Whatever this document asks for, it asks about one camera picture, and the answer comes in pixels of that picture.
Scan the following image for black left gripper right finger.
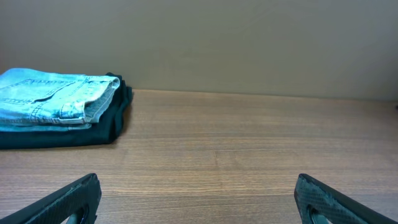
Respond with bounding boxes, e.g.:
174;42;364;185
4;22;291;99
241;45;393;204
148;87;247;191
294;174;397;224

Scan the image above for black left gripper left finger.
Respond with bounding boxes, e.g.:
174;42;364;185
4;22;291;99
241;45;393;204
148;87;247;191
1;173;101;224

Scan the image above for folded black garment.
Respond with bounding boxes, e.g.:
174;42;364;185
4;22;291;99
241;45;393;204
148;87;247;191
1;72;134;150

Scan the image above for folded light blue jeans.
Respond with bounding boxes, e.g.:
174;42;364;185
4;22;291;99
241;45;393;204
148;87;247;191
1;68;121;132

